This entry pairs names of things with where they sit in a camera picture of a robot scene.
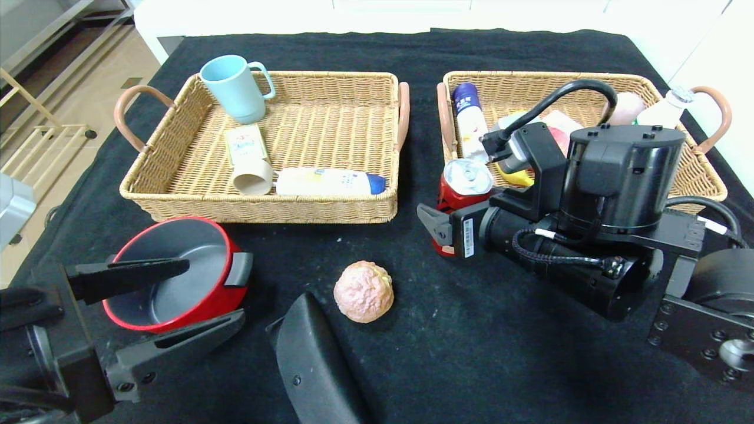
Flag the black right camera cable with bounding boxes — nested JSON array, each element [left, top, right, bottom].
[[483, 78, 618, 157]]

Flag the pink crumbly bun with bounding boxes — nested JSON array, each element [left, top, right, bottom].
[[333, 260, 395, 324]]

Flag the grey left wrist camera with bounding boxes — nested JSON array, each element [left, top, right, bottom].
[[0, 173, 37, 251]]

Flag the white juice carton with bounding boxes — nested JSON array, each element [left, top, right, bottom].
[[542, 110, 584, 136]]

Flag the red pot grey inside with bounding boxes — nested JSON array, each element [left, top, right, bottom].
[[102, 216, 254, 333]]

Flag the pale pink egg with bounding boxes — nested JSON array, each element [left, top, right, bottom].
[[607, 92, 646, 126]]

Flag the grey metal shelf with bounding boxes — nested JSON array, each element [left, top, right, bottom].
[[0, 0, 136, 77]]

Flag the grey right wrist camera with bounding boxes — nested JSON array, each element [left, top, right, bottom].
[[498, 122, 566, 177]]

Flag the white background table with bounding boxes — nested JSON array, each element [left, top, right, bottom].
[[134, 0, 625, 67]]

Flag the small green white box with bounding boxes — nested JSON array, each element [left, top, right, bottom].
[[224, 124, 270, 167]]

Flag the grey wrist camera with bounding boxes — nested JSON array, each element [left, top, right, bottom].
[[498, 122, 566, 177], [0, 173, 37, 251]]

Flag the beige paper cup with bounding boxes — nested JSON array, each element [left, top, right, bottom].
[[232, 158, 275, 196]]

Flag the wicker basket with banana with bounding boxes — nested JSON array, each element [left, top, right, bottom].
[[436, 71, 733, 223]]

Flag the white bottle dark blue cap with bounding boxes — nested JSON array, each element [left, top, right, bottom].
[[451, 82, 491, 164]]

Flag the white bottle green label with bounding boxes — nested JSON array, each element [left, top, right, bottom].
[[636, 87, 695, 130]]

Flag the wicker basket with mug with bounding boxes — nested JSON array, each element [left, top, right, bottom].
[[114, 71, 411, 224]]

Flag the black table cloth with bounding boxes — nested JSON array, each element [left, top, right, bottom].
[[0, 29, 754, 424]]

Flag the light wooden rack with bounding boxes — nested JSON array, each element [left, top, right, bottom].
[[0, 68, 99, 245]]

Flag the light blue mug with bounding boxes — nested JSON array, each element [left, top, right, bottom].
[[199, 55, 276, 125]]

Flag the red peach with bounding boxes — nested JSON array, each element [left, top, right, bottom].
[[548, 127, 571, 157]]

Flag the red soda can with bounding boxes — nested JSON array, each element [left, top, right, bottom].
[[436, 158, 494, 257]]

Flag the yellow banana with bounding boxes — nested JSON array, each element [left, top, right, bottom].
[[495, 109, 534, 188]]

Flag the white bottle with yellow print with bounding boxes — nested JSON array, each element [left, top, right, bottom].
[[275, 167, 388, 197]]

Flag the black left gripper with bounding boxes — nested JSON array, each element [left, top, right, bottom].
[[0, 257, 246, 424]]

